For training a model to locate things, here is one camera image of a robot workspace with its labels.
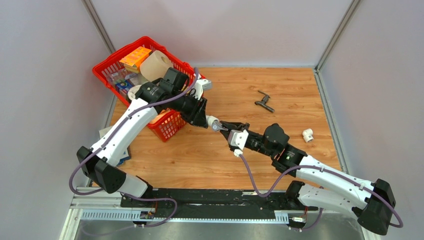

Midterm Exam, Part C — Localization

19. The white elbow fitting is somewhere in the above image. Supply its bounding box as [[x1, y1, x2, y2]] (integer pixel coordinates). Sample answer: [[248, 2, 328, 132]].
[[302, 128, 314, 143], [206, 115, 219, 130]]

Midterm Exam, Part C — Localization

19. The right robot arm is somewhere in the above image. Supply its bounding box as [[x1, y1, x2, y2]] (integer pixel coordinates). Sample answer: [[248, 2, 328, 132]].
[[211, 120, 404, 236]]

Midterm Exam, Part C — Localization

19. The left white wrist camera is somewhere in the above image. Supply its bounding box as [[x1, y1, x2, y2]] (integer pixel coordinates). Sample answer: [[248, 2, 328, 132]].
[[190, 78, 213, 100]]

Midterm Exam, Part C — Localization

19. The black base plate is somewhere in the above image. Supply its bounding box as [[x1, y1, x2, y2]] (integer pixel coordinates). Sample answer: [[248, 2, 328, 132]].
[[120, 188, 307, 220]]

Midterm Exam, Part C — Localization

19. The blue razor box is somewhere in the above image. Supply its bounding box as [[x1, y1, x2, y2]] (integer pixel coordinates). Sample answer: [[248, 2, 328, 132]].
[[98, 126, 131, 166]]

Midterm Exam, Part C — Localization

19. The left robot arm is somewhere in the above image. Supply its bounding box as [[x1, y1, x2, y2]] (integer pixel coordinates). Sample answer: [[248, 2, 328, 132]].
[[68, 67, 208, 208]]

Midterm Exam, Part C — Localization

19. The brown toilet paper roll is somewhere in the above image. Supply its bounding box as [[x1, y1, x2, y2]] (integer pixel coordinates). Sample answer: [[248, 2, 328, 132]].
[[139, 50, 174, 82]]

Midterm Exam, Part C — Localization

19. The blue small box in basket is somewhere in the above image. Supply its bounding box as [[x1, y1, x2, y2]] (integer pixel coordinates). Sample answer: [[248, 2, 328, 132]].
[[114, 80, 133, 97]]

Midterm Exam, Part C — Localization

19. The red plastic shopping basket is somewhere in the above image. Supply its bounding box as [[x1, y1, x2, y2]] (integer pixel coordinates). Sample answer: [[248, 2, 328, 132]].
[[92, 36, 194, 142]]

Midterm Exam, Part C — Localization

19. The orange patterned box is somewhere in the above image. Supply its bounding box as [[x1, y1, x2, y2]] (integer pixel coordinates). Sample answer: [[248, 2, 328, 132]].
[[119, 46, 153, 74]]

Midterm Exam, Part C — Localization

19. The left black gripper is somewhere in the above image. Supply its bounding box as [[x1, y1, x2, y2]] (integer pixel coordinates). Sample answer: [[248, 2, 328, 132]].
[[170, 92, 209, 129]]

